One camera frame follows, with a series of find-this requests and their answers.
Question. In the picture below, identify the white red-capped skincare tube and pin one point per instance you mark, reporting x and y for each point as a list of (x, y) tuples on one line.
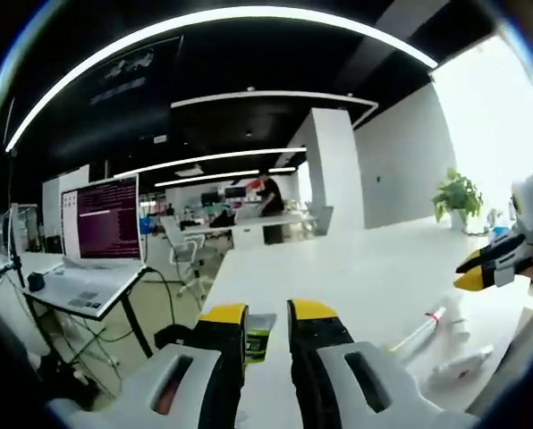
[(420, 330)]

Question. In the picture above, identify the long curved ceiling light strip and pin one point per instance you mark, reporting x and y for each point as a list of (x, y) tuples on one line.
[(159, 31)]

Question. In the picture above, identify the white office desk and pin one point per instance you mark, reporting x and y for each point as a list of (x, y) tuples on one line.
[(257, 221)]

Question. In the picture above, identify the dark hanging banner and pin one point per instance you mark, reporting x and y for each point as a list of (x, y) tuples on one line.
[(137, 71)]

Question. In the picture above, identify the straight ceiling light strip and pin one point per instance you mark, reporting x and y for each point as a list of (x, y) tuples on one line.
[(213, 158)]

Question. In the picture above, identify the green labelled small box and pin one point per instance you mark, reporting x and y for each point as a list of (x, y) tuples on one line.
[(258, 342)]

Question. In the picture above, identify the small black device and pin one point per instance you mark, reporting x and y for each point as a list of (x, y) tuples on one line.
[(36, 281)]

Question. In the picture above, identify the black tripod pole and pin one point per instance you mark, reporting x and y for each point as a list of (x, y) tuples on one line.
[(15, 250)]

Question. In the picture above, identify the white skincare bottle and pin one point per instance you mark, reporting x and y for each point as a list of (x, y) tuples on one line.
[(463, 361)]

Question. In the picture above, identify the rectangular ceiling light strip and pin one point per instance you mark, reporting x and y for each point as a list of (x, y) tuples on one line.
[(271, 96)]

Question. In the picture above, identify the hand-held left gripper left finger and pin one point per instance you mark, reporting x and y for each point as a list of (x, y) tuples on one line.
[(181, 384)]

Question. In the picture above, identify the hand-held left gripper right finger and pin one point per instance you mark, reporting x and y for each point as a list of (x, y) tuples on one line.
[(333, 393)]

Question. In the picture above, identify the black-legged laptop stand table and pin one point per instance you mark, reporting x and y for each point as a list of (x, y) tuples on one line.
[(134, 322)]

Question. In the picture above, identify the green potted plant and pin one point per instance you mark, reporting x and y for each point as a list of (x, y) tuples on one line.
[(456, 196)]

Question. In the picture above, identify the black box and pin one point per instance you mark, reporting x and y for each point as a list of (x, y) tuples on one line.
[(274, 234)]

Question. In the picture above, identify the white office chair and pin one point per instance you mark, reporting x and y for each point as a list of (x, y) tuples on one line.
[(183, 250)]

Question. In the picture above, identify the open white laptop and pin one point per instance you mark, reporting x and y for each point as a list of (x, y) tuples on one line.
[(101, 250)]

